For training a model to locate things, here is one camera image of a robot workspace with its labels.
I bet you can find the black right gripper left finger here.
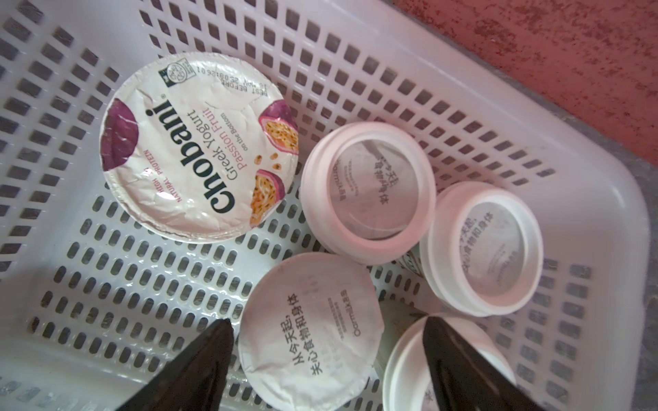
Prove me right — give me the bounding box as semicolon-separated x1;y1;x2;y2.
120;320;234;410

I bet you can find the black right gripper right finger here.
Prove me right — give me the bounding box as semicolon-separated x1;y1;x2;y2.
423;317;543;411

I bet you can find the white yogurt cup front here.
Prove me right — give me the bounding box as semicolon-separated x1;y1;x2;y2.
238;253;384;410

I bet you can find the white yogurt cup green label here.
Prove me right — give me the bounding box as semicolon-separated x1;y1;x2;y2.
300;122;436;265

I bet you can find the brown chocolate yogurt cup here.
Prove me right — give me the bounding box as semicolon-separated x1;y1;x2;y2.
100;52;299;243

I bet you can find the white perforated plastic basket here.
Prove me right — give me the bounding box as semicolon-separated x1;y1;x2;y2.
1;1;650;410

